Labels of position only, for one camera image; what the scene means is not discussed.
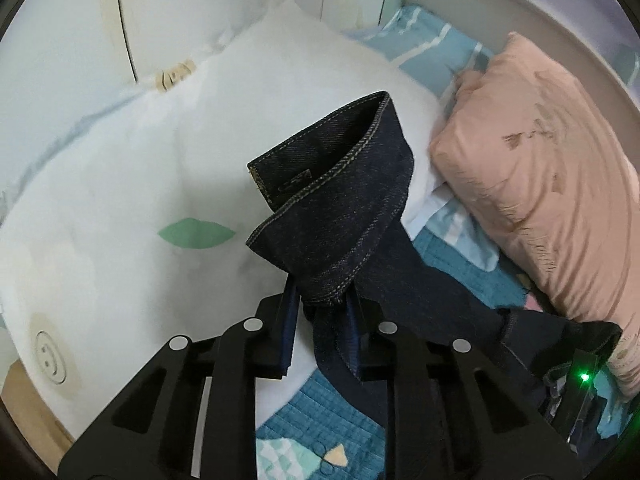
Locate teal quilted bed cover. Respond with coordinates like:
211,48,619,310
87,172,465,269
254,4,632,480

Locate dark blue denim jeans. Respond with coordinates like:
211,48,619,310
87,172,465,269
247,91,620,424

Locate grey bed headboard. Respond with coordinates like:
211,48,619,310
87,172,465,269
406,0,639,162

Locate pink pillow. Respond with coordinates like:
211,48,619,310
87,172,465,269
431,32,639,398

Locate white pillow with green leaf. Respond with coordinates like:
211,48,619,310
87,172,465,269
1,1,442,437

